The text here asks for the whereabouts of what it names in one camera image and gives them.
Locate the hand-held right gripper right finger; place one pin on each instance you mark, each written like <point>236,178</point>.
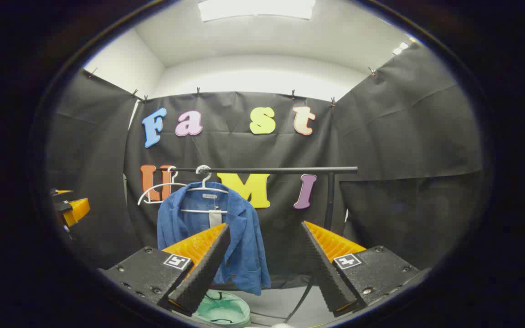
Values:
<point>324,273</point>

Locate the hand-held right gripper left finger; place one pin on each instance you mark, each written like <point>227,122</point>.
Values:
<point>203,273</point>

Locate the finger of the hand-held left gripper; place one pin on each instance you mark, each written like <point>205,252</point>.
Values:
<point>64,192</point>
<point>78,209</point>

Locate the light green laundry hamper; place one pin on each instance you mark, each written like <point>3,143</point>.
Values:
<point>221,310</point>

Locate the white hanger with taped hook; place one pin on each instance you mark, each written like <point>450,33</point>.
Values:
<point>204,181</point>

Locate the white plastic hanger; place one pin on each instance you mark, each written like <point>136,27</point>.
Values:
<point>169,183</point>

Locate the black clothes rack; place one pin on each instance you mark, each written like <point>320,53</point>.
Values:
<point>290,171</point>

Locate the clear tape wrap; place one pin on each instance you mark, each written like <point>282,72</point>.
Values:
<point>203,169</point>

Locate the black backdrop cloth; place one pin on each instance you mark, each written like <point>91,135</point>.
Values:
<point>404,136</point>

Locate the row of black cloth clips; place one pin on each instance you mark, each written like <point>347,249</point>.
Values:
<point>198,91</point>

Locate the small ceiling light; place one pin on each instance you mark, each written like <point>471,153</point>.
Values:
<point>400,48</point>

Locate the large ceiling light panel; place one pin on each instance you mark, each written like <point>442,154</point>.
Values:
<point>255,9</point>

